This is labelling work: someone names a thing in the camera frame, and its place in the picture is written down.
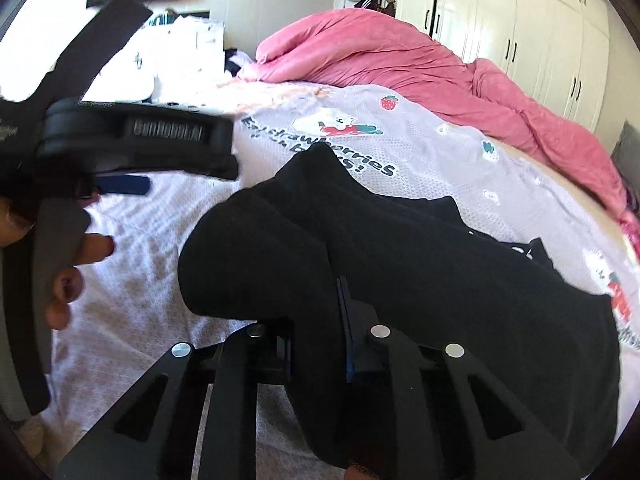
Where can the lavender strawberry print blanket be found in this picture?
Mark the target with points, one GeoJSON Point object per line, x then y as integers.
{"type": "Point", "coordinates": [450, 160]}

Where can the black pants with orange cuffs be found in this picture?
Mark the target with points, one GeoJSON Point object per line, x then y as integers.
{"type": "Point", "coordinates": [400, 285]}

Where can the pile of clothes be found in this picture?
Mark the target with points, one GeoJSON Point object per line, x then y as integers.
{"type": "Point", "coordinates": [235, 60]}

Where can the cream wardrobe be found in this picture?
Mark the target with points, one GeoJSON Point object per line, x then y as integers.
{"type": "Point", "coordinates": [525, 25]}

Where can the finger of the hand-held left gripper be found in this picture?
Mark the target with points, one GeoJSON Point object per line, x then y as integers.
{"type": "Point", "coordinates": [100, 40]}
{"type": "Point", "coordinates": [125, 185]}

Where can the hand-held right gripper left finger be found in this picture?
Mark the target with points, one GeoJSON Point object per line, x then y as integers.
{"type": "Point", "coordinates": [272, 347]}

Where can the white chest of drawers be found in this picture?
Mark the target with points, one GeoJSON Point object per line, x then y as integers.
{"type": "Point", "coordinates": [200, 40]}

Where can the person's left hand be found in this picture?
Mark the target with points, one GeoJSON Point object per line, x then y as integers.
{"type": "Point", "coordinates": [92, 250]}

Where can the person's right hand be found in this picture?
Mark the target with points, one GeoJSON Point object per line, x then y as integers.
{"type": "Point", "coordinates": [362, 475]}

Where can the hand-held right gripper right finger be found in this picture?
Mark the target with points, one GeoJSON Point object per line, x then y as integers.
{"type": "Point", "coordinates": [360, 330]}

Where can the grey rug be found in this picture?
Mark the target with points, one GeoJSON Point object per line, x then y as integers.
{"type": "Point", "coordinates": [627, 145]}

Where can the pink duvet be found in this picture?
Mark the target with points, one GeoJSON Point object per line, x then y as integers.
{"type": "Point", "coordinates": [400, 60]}

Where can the orange plaid bear blanket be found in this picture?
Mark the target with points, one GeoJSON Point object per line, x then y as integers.
{"type": "Point", "coordinates": [280, 91]}

